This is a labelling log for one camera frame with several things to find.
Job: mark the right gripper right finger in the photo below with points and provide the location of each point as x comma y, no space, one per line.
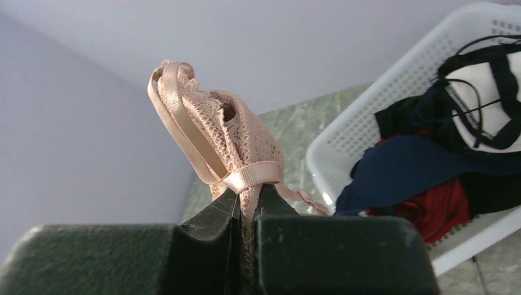
299,254

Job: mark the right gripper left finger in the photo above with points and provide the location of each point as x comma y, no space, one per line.
194,257

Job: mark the beige lace bra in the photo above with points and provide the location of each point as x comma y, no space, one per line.
228,146

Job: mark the navy blue bra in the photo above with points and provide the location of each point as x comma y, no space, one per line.
402,167

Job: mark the red bra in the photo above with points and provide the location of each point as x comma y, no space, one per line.
434,212

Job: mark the white black bra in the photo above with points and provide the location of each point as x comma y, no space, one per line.
483,88

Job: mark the black bra in basket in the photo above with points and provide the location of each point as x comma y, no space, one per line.
430,113

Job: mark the white plastic basket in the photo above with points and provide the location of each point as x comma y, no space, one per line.
334,152

